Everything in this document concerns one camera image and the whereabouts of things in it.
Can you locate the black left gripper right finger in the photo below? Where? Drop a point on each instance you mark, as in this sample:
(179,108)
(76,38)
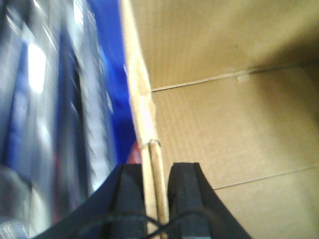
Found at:
(195,210)

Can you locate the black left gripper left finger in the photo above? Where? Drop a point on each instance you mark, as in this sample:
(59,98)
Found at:
(121,192)

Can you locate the brown cardboard carton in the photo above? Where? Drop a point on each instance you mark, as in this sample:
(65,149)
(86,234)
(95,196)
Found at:
(234,86)

